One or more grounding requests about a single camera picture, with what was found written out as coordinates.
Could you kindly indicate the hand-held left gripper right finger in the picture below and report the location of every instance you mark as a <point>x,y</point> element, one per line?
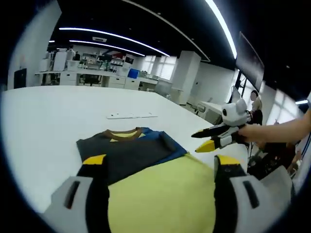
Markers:
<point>233,201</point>

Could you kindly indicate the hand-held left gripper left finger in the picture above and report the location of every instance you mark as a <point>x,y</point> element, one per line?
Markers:
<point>82,201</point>

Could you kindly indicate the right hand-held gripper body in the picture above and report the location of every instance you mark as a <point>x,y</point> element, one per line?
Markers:
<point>236,114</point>

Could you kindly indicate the yellow blue grey garment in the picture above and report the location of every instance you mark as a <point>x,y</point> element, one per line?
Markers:
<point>160,189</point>

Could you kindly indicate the person's right hand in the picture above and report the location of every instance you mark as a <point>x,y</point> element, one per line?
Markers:
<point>251,134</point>

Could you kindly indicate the white desk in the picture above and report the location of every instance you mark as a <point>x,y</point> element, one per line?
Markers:
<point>210,110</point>

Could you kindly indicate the computer monitor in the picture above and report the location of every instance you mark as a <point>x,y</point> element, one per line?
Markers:
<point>236,93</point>

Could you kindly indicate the narrow white square column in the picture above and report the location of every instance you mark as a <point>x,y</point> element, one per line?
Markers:
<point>185,77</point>

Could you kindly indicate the person's white shirt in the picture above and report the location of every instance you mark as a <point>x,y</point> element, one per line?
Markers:
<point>306,145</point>

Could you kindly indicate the white window blinds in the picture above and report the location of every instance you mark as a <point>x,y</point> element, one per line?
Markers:
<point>160,68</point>

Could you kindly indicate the long overhead light strip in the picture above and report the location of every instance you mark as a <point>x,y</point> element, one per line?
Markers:
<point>226,26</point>

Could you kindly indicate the blue storage bin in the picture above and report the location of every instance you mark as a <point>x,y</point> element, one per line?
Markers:
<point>133,73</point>

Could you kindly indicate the long white workbench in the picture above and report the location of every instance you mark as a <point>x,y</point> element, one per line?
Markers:
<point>109,77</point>

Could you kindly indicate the black office chair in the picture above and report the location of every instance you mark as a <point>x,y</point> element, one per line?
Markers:
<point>90,80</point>

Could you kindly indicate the short curved ceiling light strip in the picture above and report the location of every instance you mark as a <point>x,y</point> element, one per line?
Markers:
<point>109,46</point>

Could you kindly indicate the black cabinet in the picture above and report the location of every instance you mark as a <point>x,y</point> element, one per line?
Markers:
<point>20,78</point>

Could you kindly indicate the ceiling air vent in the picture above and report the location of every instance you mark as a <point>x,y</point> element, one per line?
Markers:
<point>99,39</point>

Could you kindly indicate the wide white square column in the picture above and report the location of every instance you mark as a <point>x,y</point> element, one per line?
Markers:
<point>36,48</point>

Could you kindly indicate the large dark wall screen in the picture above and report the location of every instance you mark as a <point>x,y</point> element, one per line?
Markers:
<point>250,60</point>

